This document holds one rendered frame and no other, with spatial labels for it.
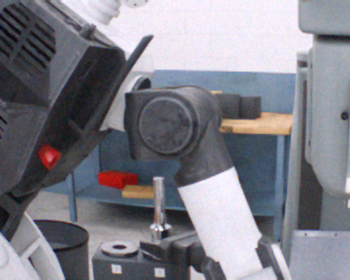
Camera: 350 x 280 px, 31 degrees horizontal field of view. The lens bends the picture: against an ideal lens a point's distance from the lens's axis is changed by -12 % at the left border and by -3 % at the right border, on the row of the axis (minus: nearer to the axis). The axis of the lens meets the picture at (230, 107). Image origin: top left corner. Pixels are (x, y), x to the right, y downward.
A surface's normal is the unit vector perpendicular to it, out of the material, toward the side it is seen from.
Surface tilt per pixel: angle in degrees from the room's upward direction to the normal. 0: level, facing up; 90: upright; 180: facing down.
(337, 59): 90
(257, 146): 90
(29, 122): 97
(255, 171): 90
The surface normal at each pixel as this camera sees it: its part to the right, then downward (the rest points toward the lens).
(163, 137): -0.20, 0.08
